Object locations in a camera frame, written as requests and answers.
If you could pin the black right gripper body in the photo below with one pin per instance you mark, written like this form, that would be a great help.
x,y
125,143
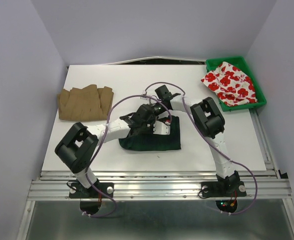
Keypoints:
x,y
158,109

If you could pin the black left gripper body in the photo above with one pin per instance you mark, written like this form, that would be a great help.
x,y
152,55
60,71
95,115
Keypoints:
x,y
147,127

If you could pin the dark green plaid skirt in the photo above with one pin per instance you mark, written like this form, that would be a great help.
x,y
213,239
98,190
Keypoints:
x,y
154,142

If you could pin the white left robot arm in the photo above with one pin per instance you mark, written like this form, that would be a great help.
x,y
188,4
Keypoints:
x,y
78,145

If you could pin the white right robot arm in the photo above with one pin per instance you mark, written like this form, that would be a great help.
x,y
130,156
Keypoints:
x,y
209,122

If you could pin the folded tan skirt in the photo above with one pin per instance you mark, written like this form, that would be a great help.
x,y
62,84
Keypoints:
x,y
85,104

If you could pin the red floral white skirt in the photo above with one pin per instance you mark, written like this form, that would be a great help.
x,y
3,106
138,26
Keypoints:
x,y
231,85

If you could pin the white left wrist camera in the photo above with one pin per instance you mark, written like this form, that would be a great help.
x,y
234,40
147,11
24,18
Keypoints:
x,y
161,127

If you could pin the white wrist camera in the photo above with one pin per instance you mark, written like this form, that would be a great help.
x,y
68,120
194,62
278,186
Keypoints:
x,y
161,127
146,97

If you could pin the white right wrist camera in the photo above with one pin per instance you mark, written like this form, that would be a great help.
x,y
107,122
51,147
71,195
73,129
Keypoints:
x,y
146,97

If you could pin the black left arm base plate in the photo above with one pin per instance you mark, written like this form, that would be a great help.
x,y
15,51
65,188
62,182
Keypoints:
x,y
77,191

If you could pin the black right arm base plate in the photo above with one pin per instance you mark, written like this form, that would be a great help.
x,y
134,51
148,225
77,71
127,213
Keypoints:
x,y
219,189

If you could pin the aluminium rail frame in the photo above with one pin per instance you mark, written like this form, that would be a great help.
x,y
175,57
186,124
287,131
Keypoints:
x,y
157,186

